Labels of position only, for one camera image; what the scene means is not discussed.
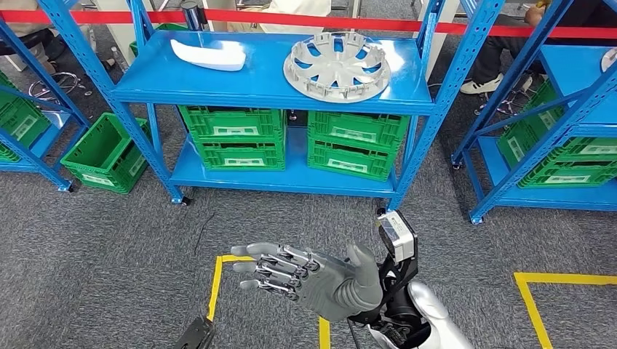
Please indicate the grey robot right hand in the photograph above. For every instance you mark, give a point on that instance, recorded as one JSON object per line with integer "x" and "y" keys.
{"x": 327, "y": 289}

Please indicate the silver plastic wheel hubcap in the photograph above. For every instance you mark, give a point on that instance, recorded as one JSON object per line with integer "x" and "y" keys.
{"x": 608, "y": 60}
{"x": 337, "y": 65}

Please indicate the blue metal shelf rack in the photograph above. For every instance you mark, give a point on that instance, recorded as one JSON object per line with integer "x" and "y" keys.
{"x": 573, "y": 67}
{"x": 48, "y": 139}
{"x": 260, "y": 77}

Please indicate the yellow floor tape square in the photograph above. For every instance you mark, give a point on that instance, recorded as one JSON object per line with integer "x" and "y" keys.
{"x": 559, "y": 278}

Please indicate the swivel chair chrome base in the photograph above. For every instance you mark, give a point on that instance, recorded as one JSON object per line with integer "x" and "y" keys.
{"x": 14, "y": 47}
{"x": 506, "y": 103}

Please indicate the white desk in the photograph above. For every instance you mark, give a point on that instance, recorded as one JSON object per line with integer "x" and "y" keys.
{"x": 120, "y": 41}
{"x": 446, "y": 58}

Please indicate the white plastic mirror cover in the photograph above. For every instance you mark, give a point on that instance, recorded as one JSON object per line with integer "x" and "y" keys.
{"x": 207, "y": 57}

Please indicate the red barrier belt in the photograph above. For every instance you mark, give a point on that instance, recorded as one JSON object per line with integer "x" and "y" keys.
{"x": 313, "y": 22}

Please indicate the clear plastic water bottle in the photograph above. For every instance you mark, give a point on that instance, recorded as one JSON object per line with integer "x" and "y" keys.
{"x": 120, "y": 60}

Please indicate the black chrome barrier post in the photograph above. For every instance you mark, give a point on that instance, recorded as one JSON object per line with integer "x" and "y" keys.
{"x": 193, "y": 17}

